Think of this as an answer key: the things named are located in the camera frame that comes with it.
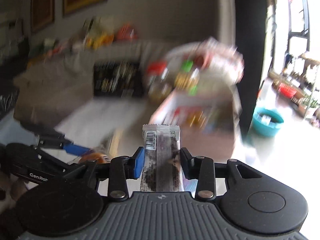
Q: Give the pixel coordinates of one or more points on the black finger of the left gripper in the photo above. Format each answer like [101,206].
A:
[47,137]

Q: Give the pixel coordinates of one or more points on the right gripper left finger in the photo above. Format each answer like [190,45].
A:
[123,168]

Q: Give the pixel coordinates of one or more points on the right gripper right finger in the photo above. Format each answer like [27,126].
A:
[203,170]

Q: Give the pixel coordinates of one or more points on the long biscuit bar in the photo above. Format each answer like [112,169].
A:
[162,167]

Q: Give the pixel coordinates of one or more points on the small pastry snack pack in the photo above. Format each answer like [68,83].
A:
[100,158]

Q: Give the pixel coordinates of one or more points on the pink cardboard box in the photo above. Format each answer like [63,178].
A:
[209,124]

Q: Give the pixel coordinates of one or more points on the teal plastic basin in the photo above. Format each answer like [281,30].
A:
[267,122]

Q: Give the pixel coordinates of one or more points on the black plum snack bag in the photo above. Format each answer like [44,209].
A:
[120,79]

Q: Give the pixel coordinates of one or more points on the green lid round jar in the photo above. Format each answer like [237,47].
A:
[187,78]

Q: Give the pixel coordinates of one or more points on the red lid plastic jar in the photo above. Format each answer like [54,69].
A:
[157,85]

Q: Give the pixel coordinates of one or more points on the floral folded blanket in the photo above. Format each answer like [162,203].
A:
[213,57]

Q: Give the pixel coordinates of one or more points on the red plastic basin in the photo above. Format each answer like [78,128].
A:
[286,90]

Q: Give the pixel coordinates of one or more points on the plush toys on sofa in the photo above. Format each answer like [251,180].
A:
[96,32]

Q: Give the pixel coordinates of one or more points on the metal plant shelf rack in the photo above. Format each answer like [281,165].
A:
[301,73]

